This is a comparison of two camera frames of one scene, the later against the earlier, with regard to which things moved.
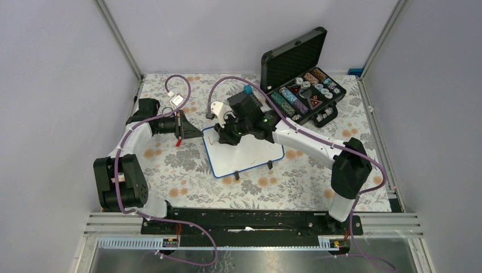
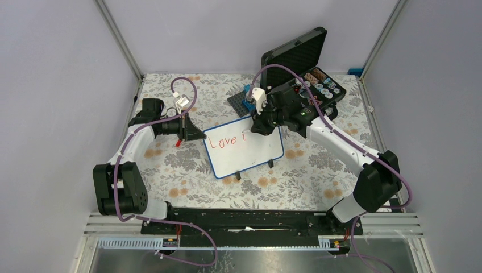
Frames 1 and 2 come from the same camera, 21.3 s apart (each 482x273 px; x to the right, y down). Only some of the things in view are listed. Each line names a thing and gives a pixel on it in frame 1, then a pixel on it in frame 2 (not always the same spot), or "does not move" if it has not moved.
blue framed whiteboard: x=252 y=151 does not move
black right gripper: x=225 y=137 → x=259 y=125
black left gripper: x=183 y=128 does not move
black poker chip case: x=290 y=73 does not move
